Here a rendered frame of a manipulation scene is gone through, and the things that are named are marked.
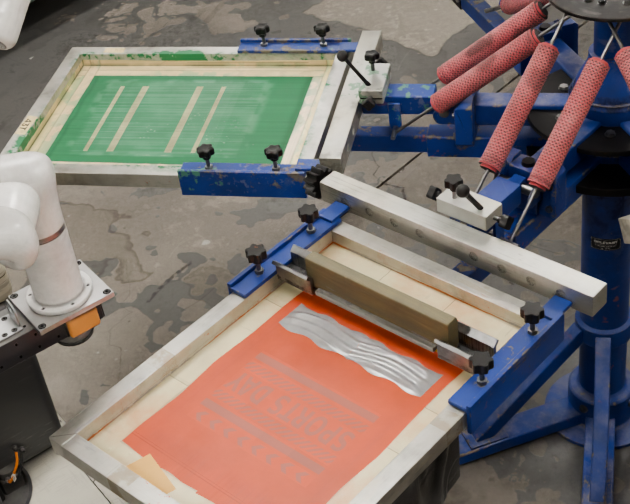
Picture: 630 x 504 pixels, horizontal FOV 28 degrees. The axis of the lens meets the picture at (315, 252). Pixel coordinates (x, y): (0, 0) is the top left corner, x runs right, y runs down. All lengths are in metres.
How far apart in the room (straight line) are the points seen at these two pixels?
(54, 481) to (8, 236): 1.42
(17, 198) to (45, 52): 3.62
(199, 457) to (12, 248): 0.57
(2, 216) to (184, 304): 2.19
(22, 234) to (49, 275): 0.39
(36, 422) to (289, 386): 1.03
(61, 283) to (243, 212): 2.15
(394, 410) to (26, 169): 0.78
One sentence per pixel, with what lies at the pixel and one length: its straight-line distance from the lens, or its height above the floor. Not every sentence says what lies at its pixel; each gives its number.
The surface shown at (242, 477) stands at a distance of 2.24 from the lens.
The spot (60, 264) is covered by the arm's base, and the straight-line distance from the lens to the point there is 2.33.
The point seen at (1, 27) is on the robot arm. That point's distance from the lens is 1.95.
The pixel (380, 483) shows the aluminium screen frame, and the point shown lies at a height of 0.99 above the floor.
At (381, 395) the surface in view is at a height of 0.96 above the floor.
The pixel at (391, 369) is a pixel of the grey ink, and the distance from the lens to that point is 2.38.
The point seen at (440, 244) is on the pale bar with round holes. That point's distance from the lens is 2.57.
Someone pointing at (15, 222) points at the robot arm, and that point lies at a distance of 1.96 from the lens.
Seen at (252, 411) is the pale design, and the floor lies 0.96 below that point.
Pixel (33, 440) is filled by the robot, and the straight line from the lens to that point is 3.28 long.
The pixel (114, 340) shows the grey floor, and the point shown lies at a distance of 4.04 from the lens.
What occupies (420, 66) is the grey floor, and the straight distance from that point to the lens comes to 5.13.
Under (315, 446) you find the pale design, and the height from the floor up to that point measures 0.96.
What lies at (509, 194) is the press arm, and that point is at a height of 1.04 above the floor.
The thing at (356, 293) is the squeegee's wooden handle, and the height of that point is 1.03.
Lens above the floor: 2.62
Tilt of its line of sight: 38 degrees down
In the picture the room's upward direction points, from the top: 9 degrees counter-clockwise
